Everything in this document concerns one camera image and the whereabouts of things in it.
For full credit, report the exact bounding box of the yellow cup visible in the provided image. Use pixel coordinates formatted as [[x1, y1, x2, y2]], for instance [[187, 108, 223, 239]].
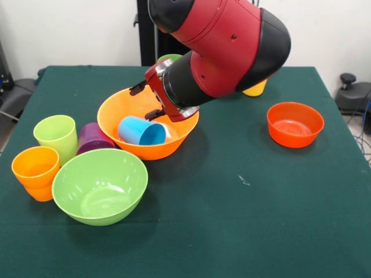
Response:
[[242, 79, 268, 97]]

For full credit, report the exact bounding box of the lime green cup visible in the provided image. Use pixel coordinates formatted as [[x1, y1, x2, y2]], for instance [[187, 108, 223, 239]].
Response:
[[32, 115, 78, 167]]

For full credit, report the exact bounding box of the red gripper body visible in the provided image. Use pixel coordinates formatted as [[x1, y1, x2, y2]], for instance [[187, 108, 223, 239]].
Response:
[[144, 65, 189, 123]]

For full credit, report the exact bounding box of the orange cup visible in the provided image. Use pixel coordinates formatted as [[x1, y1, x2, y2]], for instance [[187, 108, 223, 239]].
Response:
[[11, 146, 61, 188], [23, 182, 55, 202]]

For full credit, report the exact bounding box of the tangle of floor cables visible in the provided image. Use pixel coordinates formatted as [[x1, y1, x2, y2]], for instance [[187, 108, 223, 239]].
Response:
[[346, 98, 371, 169]]

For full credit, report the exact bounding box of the red bowl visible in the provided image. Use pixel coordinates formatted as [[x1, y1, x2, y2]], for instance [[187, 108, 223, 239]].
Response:
[[267, 101, 325, 149]]

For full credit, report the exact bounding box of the dark green tablecloth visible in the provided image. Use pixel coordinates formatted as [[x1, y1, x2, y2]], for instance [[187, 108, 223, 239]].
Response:
[[0, 65, 371, 278]]

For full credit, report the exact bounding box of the blue cup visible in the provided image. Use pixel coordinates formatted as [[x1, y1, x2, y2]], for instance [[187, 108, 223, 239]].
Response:
[[117, 115, 166, 146]]

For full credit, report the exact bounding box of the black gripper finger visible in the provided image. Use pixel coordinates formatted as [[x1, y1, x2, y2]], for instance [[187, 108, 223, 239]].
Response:
[[129, 79, 149, 97], [144, 109, 167, 122]]

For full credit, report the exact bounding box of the purple cup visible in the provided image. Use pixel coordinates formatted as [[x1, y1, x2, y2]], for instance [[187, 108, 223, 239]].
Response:
[[77, 122, 116, 156]]

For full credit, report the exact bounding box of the large green bowl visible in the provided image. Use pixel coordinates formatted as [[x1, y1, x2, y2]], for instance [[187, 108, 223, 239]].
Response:
[[51, 148, 149, 226]]

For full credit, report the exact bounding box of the black equipment box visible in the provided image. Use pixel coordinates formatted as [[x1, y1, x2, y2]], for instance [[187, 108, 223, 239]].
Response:
[[0, 39, 14, 94]]

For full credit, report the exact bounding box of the grey black device base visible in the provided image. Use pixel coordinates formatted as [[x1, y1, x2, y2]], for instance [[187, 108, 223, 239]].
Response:
[[335, 72, 371, 116], [0, 78, 40, 122]]

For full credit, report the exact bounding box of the large orange bowl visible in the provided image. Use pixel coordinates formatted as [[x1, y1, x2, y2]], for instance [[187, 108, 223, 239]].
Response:
[[97, 86, 200, 161]]

